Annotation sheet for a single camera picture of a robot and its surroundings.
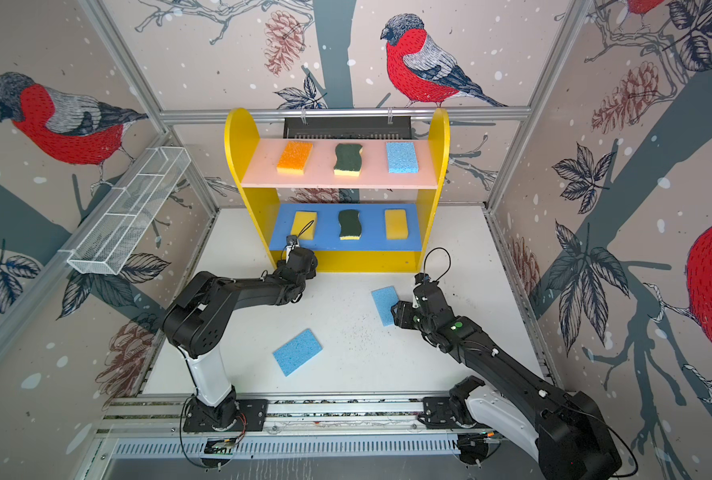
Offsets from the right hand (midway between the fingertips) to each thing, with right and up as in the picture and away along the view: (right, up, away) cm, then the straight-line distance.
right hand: (395, 314), depth 83 cm
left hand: (-31, +13, +15) cm, 37 cm away
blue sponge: (-2, +2, +10) cm, 10 cm away
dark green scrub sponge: (-14, +26, +12) cm, 32 cm away
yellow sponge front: (+2, +26, +11) cm, 28 cm away
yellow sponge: (-28, +26, +10) cm, 39 cm away
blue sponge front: (-28, -11, 0) cm, 30 cm away
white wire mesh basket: (-72, +21, -12) cm, 76 cm away
